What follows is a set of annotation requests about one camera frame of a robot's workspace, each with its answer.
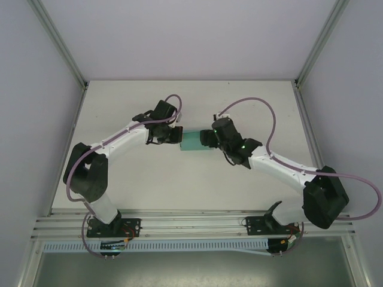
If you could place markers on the teal paper box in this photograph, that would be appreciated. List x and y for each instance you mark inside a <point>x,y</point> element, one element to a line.
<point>191,140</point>

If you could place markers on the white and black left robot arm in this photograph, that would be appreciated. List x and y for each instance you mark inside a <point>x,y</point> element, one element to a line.
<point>125,140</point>

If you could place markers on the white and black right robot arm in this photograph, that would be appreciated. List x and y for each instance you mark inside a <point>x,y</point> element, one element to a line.
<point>275,173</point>

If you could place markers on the black controller board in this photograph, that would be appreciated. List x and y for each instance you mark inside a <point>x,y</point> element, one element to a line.
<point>278,248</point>
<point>110,253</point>

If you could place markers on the grey metal panel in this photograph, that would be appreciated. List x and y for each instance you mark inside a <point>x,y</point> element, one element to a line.
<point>191,272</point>

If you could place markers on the aluminium table side rail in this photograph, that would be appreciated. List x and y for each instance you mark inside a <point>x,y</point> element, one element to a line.
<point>69,146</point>
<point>311,134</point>

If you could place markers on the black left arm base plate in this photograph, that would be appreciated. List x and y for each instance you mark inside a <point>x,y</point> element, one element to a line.
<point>134,222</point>

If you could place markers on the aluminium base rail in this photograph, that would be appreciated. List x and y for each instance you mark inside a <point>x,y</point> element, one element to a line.
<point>191,222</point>

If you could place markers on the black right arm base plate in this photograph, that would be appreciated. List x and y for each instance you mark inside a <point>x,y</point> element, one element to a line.
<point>254,224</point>

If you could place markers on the aluminium frame post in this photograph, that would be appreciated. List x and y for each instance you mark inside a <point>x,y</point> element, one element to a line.
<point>320,42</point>
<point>60,42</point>

